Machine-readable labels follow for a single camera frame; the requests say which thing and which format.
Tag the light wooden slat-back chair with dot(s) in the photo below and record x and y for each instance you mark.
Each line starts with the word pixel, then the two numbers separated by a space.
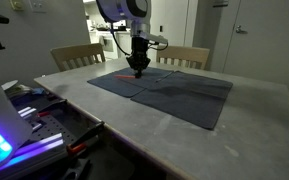
pixel 77 51
pixel 182 52

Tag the white room door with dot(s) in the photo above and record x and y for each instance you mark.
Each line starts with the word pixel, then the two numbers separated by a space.
pixel 267 43

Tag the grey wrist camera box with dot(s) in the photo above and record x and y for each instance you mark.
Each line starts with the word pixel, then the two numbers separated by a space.
pixel 158 38

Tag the yellowish wall thermostat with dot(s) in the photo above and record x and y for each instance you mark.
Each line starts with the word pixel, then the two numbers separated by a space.
pixel 17 4

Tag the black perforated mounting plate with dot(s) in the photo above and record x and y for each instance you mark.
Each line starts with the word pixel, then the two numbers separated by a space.
pixel 55 128

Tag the dark blue cloth mat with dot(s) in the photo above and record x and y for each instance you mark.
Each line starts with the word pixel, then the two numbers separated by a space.
pixel 114 85
pixel 184 100

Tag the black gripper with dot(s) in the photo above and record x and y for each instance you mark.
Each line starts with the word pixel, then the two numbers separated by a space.
pixel 139 46

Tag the silver aluminium rail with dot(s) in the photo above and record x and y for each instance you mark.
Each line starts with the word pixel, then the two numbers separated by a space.
pixel 40 146
pixel 25 111

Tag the white light switch plate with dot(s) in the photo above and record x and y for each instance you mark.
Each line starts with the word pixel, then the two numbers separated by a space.
pixel 38 5

